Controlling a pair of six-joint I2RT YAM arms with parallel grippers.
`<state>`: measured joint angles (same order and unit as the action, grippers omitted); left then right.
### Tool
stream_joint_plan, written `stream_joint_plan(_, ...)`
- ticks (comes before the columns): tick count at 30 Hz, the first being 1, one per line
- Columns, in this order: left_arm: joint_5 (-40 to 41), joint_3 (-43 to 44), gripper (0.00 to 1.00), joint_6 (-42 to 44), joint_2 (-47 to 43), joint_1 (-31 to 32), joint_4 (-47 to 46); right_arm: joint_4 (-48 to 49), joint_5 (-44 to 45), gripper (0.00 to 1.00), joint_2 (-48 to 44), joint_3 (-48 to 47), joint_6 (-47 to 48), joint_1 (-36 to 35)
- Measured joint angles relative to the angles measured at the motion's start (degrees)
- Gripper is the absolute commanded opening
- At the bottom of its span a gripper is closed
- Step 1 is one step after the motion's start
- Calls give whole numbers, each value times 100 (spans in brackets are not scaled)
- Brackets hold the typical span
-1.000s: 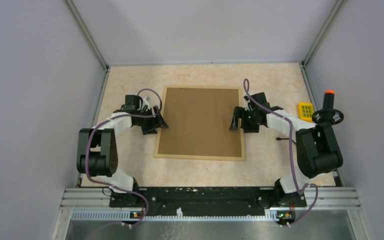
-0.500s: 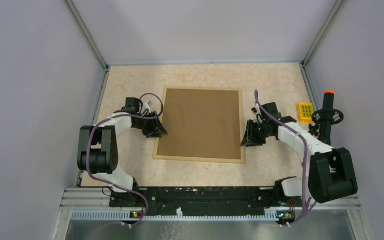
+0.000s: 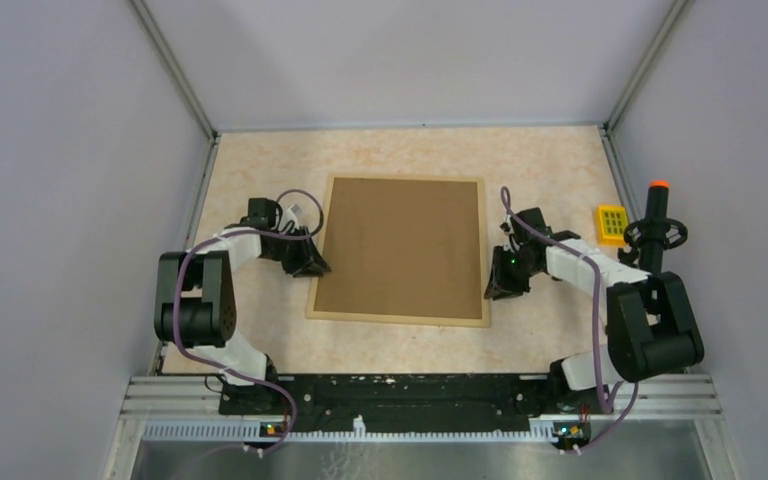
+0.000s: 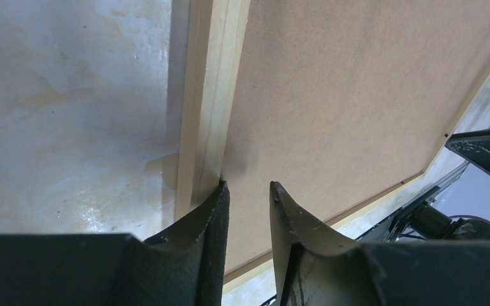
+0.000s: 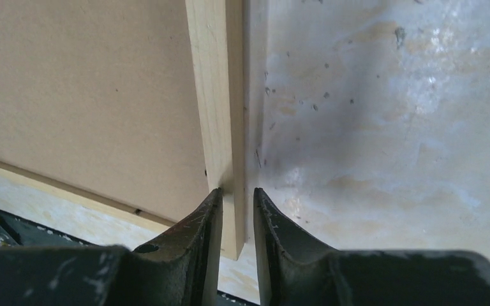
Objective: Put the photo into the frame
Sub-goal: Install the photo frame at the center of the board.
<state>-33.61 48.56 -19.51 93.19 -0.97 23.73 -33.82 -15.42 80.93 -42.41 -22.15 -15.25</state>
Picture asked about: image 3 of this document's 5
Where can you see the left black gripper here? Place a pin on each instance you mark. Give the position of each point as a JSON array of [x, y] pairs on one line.
[[307, 262]]

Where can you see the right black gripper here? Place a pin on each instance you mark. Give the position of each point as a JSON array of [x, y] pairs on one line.
[[500, 286]]

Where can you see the brown backing board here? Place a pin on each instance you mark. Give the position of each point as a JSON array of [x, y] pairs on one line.
[[404, 245]]

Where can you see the light wooden picture frame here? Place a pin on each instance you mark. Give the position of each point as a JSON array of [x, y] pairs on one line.
[[314, 314]]

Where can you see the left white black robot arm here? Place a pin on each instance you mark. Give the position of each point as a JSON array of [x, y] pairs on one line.
[[195, 304]]

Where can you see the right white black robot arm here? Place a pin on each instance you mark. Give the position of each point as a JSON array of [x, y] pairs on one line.
[[645, 312]]

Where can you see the yellow grid block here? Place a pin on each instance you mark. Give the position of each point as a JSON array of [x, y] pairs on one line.
[[611, 222]]

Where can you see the black microphone orange tip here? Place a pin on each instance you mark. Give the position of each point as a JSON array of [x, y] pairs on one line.
[[650, 237]]

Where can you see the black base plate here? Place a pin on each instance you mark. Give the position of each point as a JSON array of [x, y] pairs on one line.
[[409, 403]]

